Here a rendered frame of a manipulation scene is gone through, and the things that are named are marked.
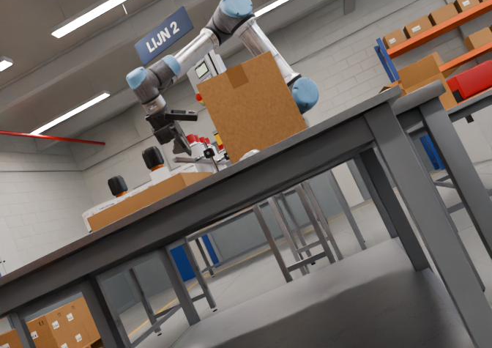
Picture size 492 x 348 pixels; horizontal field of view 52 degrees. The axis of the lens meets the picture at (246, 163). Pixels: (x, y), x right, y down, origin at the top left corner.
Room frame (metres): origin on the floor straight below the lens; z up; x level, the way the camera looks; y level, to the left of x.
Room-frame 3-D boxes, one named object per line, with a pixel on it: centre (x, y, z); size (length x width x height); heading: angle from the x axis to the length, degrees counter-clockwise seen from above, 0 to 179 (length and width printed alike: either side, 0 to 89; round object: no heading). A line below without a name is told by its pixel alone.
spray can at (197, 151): (1.92, 0.16, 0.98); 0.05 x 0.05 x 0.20
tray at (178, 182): (1.33, 0.25, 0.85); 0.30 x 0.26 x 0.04; 171
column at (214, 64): (2.33, -0.06, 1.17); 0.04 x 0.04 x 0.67; 81
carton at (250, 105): (1.58, -0.09, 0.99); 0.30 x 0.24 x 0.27; 179
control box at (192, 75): (2.40, -0.01, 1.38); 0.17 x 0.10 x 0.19; 46
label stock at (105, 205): (2.28, 0.68, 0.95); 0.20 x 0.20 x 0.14
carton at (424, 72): (3.51, -1.32, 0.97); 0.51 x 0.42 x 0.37; 86
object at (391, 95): (2.20, 0.21, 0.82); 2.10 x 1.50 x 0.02; 171
